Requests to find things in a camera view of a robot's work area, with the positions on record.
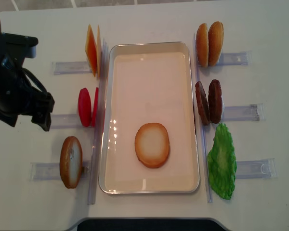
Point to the clear holder track, patty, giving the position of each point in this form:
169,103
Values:
252,112

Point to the red tomato slice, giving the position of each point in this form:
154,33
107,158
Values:
95,107
84,107

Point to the clear holder track, tomato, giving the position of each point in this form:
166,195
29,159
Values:
65,121

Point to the clear holder track, right bun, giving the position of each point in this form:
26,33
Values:
236,58

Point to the clear long rail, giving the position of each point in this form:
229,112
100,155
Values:
99,126
203,133

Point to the green lettuce leaf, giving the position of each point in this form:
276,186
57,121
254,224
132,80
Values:
222,163

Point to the outer brown meat patty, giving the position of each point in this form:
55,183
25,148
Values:
215,101

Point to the black pad at table edge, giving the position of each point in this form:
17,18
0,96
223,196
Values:
152,224

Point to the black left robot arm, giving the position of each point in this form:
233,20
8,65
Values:
8,67

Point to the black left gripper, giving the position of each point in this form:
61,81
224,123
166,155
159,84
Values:
29,97

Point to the inner red tomato slice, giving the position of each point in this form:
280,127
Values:
95,107

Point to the clear holder track, bun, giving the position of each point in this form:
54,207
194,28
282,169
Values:
236,58
51,171

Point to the white metal tray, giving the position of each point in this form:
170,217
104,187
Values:
149,83

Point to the inner brown meat patty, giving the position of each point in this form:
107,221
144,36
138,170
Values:
202,104

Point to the right clear long rail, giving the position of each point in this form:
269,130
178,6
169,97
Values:
203,133

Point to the brown meat patty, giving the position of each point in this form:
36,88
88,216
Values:
215,101
202,104

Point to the bun slice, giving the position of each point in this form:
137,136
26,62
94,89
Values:
202,45
152,145
215,36
71,162

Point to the outer orange cheese slice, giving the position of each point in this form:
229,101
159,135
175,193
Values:
90,49

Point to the clear holder track, left bun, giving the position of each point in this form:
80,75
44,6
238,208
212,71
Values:
51,171

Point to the outer red tomato slice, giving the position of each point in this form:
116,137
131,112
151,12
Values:
84,107

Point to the left clear long rail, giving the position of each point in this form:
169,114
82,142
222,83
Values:
99,126

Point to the clear holder track, lettuce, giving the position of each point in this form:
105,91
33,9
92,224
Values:
257,169

